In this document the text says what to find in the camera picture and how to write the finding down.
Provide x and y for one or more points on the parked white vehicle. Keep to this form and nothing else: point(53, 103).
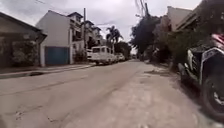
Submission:
point(119, 57)

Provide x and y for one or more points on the white van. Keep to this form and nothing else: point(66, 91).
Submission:
point(100, 54)

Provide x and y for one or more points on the dark leafy tree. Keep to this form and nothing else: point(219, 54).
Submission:
point(122, 49)

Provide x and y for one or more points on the palm tree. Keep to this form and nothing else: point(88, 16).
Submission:
point(112, 34)

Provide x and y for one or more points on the grey concrete road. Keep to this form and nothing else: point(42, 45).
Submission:
point(100, 96)

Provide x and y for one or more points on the grey multi-storey building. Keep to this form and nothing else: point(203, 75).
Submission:
point(93, 35)

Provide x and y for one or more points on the dark leafy trees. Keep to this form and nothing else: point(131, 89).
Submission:
point(145, 35)

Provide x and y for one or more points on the grey utility pole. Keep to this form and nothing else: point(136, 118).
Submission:
point(84, 28)

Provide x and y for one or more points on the dark utility pole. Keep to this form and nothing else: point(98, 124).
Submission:
point(147, 9)

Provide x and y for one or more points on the concrete sidewalk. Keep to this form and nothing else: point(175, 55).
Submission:
point(46, 70)

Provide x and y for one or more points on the beige building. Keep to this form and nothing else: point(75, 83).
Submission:
point(178, 16)

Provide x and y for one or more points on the red and white motorcycle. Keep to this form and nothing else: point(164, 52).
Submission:
point(208, 71)

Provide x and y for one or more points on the low building with dark roof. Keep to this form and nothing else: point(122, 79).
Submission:
point(16, 36)

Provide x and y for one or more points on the overgrown bush on wall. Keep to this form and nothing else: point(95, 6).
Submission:
point(185, 41)

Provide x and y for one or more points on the pale bush by wall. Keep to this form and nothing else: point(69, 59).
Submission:
point(25, 52)

